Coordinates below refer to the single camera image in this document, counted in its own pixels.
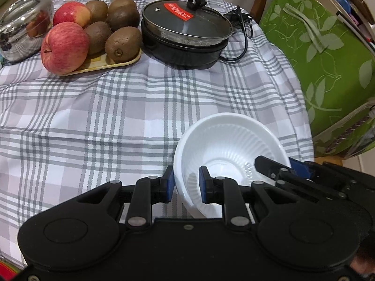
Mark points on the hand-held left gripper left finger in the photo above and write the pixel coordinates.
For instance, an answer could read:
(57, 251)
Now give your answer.
(168, 185)

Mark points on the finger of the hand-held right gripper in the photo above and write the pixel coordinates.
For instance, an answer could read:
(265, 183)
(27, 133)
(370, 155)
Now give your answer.
(269, 168)
(345, 181)

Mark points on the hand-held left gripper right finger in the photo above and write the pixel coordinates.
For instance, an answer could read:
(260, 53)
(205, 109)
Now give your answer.
(202, 187)

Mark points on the large white ribbed bowl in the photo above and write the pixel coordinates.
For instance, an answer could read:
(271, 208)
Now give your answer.
(222, 140)

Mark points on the person's right forearm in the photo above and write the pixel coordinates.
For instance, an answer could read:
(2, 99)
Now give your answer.
(366, 254)

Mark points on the clear plastic bag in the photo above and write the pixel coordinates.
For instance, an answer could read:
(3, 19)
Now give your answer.
(348, 134)

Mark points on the grey plaid tablecloth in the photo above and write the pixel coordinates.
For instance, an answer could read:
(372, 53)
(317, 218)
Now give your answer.
(117, 108)

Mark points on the green leaf-print bag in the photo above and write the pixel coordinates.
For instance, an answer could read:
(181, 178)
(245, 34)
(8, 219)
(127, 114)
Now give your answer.
(328, 64)

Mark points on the black electric pot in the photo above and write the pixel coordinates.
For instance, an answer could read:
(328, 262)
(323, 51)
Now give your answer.
(175, 55)

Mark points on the yellow fruit tray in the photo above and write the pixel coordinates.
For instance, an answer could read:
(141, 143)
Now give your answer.
(99, 64)

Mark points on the brown kiwi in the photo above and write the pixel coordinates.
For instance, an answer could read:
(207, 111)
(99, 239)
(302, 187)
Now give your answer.
(98, 36)
(123, 44)
(124, 19)
(121, 4)
(96, 10)

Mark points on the glass pot lid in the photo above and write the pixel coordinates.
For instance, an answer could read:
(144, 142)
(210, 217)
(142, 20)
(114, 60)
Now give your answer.
(181, 26)

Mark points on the large red apple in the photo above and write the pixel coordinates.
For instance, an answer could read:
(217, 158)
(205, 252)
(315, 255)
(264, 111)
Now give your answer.
(64, 46)

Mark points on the blue round lid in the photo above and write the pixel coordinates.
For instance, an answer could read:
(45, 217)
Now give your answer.
(341, 4)

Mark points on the shiny steel container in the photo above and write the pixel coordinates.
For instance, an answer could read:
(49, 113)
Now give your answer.
(20, 35)

